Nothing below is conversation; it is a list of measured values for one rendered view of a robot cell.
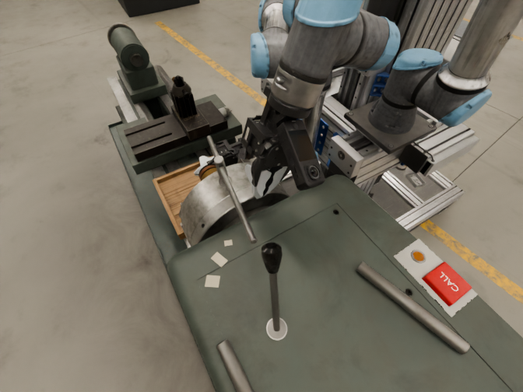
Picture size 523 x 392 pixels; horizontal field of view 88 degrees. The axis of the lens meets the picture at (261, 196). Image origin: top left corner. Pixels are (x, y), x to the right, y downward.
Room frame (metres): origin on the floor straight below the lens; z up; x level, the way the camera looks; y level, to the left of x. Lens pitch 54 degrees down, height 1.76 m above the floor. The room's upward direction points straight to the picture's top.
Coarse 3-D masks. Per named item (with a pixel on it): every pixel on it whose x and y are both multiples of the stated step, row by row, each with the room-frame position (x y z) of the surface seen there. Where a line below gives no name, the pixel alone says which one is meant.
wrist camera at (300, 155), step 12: (300, 120) 0.37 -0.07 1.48; (288, 132) 0.33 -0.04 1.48; (300, 132) 0.34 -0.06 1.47; (288, 144) 0.32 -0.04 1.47; (300, 144) 0.32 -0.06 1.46; (288, 156) 0.31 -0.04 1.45; (300, 156) 0.30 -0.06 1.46; (312, 156) 0.31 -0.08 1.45; (300, 168) 0.28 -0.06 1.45; (312, 168) 0.28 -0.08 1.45; (300, 180) 0.27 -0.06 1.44; (312, 180) 0.27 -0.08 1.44; (324, 180) 0.28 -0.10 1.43
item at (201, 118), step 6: (174, 108) 1.03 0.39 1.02; (174, 114) 1.02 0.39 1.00; (198, 114) 0.99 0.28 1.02; (180, 120) 0.95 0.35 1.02; (186, 120) 0.95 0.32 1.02; (192, 120) 0.95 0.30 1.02; (198, 120) 0.95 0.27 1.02; (204, 120) 0.95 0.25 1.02; (186, 126) 0.91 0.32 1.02; (192, 126) 0.91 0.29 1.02; (198, 126) 0.91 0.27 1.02; (204, 126) 0.91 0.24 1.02; (186, 132) 0.90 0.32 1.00; (192, 132) 0.89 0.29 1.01; (198, 132) 0.90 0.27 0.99; (204, 132) 0.91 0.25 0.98; (210, 132) 0.93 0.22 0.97; (192, 138) 0.88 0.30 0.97
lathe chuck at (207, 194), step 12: (228, 168) 0.47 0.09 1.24; (240, 168) 0.48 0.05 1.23; (204, 180) 0.44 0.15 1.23; (216, 180) 0.43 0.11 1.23; (240, 180) 0.43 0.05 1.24; (192, 192) 0.42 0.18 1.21; (204, 192) 0.41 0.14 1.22; (216, 192) 0.40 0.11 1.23; (228, 192) 0.40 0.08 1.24; (192, 204) 0.39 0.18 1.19; (204, 204) 0.38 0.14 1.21; (216, 204) 0.37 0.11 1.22; (180, 216) 0.39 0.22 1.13; (192, 216) 0.36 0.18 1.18; (192, 228) 0.34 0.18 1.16
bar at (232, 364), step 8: (224, 344) 0.06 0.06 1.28; (224, 352) 0.05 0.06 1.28; (232, 352) 0.05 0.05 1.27; (224, 360) 0.04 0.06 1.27; (232, 360) 0.04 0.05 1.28; (232, 368) 0.03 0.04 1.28; (240, 368) 0.03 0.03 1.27; (232, 376) 0.02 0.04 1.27; (240, 376) 0.02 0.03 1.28; (240, 384) 0.01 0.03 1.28; (248, 384) 0.01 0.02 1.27
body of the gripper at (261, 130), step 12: (264, 108) 0.39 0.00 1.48; (276, 108) 0.35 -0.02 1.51; (288, 108) 0.34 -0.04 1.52; (252, 120) 0.39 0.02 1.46; (264, 120) 0.38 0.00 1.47; (276, 120) 0.36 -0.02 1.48; (288, 120) 0.36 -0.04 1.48; (252, 132) 0.37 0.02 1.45; (264, 132) 0.35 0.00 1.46; (276, 132) 0.35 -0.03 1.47; (252, 144) 0.36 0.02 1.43; (264, 144) 0.34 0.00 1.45; (276, 144) 0.33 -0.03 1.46; (276, 156) 0.33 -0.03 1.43
